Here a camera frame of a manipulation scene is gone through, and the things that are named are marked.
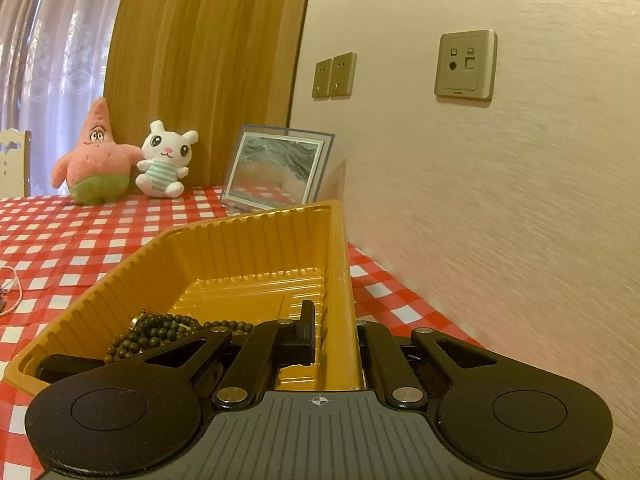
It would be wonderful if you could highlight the white bunny plush toy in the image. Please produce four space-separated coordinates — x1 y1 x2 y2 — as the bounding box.
135 119 200 199

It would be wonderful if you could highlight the pink bead necklace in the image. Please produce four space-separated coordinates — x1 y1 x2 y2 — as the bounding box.
0 265 24 319

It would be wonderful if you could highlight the red white checkered tablecloth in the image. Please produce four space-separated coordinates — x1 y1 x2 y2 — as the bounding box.
0 185 487 480

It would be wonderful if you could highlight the white lace curtain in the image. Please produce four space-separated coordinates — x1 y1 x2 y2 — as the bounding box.
0 0 122 197

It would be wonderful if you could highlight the yellow ribbed plastic tray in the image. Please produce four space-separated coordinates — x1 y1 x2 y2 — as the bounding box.
2 199 364 397

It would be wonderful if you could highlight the black hair clip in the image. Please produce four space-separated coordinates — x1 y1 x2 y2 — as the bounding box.
36 353 102 384

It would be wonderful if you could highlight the white wooden chair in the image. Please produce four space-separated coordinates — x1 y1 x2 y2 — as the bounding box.
0 129 32 197

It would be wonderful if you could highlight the beige wall data socket plate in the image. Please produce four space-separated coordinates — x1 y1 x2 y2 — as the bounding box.
433 29 499 104

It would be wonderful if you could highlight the wooden wall panel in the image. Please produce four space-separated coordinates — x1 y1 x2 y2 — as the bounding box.
102 0 317 189

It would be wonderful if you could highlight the dark wooden bead necklace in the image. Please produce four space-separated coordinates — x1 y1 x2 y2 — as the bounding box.
102 311 257 367

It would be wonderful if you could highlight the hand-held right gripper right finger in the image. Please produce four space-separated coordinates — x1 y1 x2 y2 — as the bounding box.
351 318 502 409

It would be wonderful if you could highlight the framed sand picture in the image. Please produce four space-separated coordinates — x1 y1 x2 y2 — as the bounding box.
219 123 335 215

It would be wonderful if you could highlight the pink starfish plush toy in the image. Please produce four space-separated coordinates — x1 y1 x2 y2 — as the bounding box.
51 96 142 207

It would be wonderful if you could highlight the beige wall power socket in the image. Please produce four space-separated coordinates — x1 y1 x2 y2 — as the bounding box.
311 58 334 100
329 51 358 97

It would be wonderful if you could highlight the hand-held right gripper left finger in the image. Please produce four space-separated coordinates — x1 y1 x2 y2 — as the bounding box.
144 300 321 409

